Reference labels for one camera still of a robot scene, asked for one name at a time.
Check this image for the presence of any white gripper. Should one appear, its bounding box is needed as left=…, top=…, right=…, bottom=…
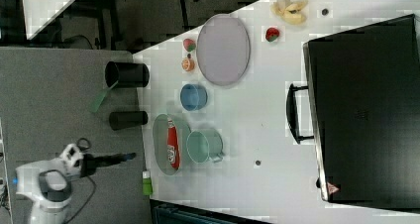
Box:
left=59, top=144, right=137, bottom=180

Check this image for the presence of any red plush ketchup bottle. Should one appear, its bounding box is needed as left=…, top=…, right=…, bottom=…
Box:
left=166, top=119, right=180, bottom=169

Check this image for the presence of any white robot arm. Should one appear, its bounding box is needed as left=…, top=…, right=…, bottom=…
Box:
left=15, top=144, right=137, bottom=224

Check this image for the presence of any small black cylinder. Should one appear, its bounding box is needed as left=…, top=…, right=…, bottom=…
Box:
left=109, top=111, right=149, bottom=131

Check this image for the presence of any green white bottle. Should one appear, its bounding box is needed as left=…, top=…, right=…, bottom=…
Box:
left=143, top=170, right=153, bottom=195

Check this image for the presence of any green spatula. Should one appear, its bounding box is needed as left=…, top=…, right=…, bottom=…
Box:
left=89, top=82, right=118, bottom=113

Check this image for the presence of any large black cylinder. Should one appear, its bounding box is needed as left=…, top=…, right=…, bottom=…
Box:
left=105, top=61, right=150, bottom=88

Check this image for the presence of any green mug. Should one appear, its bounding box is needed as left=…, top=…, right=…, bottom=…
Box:
left=186, top=129, right=223, bottom=164

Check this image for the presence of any blue bowl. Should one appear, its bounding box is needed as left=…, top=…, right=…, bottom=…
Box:
left=180, top=84, right=208, bottom=111

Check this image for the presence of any orange slice toy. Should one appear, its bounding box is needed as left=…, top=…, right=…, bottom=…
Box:
left=181, top=58, right=195, bottom=71

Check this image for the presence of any strawberry toy near orange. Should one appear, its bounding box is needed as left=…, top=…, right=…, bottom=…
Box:
left=183, top=39, right=196, bottom=52

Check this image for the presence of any lilac round plate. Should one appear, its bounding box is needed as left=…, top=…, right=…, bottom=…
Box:
left=196, top=14, right=251, bottom=86

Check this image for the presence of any strawberry toy near banana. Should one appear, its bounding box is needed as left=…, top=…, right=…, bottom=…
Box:
left=265, top=27, right=280, bottom=42

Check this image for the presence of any peeled banana toy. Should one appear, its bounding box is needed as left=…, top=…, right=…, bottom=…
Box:
left=270, top=0, right=308, bottom=25

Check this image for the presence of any black toaster oven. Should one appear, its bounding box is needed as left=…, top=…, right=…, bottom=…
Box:
left=302, top=14, right=420, bottom=213

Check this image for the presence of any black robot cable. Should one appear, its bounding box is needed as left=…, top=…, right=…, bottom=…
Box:
left=63, top=137, right=97, bottom=224

